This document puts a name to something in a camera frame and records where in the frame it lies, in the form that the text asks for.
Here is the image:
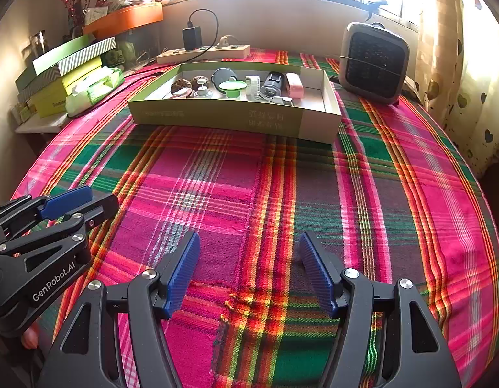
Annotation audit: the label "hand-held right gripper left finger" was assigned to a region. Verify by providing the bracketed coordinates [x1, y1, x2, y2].
[39, 230, 201, 388]

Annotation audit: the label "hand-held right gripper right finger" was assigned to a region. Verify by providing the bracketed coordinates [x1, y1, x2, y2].
[299, 232, 462, 388]

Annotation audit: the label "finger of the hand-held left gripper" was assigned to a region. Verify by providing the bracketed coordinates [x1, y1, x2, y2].
[0, 193, 120, 269]
[0, 185, 93, 237]

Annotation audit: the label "green cardboard box tray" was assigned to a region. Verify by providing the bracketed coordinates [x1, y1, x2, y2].
[127, 61, 342, 145]

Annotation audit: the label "white cable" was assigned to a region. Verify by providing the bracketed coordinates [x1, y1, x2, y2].
[255, 94, 294, 106]

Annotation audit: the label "black round disc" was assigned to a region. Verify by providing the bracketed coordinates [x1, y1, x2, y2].
[212, 68, 239, 85]

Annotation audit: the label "pink case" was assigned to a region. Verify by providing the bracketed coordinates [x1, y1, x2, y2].
[285, 73, 305, 98]

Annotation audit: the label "black flashlight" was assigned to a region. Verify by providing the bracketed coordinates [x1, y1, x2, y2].
[261, 72, 284, 95]

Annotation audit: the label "person's left hand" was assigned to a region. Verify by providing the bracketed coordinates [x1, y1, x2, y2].
[22, 327, 40, 350]

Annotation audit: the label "white side table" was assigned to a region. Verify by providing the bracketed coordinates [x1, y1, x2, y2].
[15, 111, 70, 134]

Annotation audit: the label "lime green box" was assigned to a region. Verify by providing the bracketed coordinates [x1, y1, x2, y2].
[31, 57, 102, 118]

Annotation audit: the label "green tissue pack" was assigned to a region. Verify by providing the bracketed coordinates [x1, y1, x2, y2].
[65, 66, 125, 116]

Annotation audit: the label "green striped box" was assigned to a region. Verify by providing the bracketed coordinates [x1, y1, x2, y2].
[57, 36, 116, 77]

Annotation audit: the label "glass tank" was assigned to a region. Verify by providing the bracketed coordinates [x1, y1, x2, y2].
[116, 28, 161, 67]

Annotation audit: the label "orange box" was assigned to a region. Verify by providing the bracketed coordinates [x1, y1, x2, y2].
[83, 2, 164, 40]

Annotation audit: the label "beige power strip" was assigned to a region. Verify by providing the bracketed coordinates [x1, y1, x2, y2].
[156, 44, 251, 64]

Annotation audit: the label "red berry branches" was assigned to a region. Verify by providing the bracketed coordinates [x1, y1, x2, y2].
[51, 0, 92, 35]

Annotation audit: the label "grey space heater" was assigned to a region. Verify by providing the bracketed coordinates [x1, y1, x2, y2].
[339, 21, 410, 105]

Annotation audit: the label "black charger with cable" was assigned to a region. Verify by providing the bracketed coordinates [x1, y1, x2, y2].
[108, 8, 220, 83]

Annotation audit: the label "black window handle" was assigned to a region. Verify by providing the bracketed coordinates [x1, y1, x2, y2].
[365, 0, 390, 21]

